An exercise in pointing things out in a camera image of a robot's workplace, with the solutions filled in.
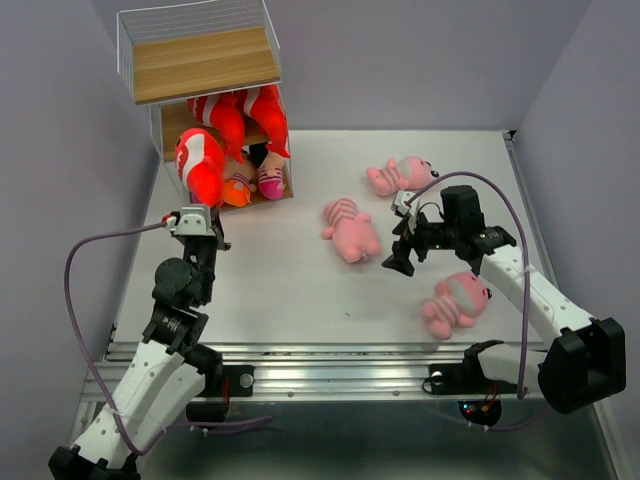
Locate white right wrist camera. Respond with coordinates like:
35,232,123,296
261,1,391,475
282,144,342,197
391,190,420,220

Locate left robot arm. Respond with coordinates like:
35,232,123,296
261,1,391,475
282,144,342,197
48,204,231,479

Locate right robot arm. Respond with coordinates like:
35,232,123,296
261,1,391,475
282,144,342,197
382,185,627,414

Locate boy doll magenta striped shirt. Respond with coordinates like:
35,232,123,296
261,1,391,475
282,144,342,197
249,143,286,200

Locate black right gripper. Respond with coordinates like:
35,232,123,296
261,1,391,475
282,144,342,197
379,209,459,276

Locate pink pig plush top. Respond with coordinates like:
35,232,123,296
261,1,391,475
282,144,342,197
366,156,439,197

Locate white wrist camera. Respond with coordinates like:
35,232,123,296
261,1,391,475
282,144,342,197
391,190,420,220
162,204,213,236

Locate red shark plush mouth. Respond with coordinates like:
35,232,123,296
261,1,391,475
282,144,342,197
187,92,245,163

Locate large pink striped pig plush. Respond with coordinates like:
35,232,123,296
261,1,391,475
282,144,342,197
321,197,382,263

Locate white wire wooden shelf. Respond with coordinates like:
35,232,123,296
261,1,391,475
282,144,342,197
117,1,293,205

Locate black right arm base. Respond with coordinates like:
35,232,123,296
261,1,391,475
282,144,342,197
421,340,516,431

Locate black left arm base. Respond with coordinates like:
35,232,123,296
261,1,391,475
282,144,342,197
186,344,255,423

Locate pink pig plush bottom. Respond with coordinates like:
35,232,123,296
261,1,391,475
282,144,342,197
422,272,493,340

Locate red plush corner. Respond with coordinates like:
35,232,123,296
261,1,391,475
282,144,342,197
175,128,226,208

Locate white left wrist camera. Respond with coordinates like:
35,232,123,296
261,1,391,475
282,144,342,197
162,204,213,236

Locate red whale plush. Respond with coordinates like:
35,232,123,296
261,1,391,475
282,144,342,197
235,84,290,159

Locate boy doll orange pants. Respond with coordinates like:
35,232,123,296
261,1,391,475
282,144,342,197
222,160,256,208

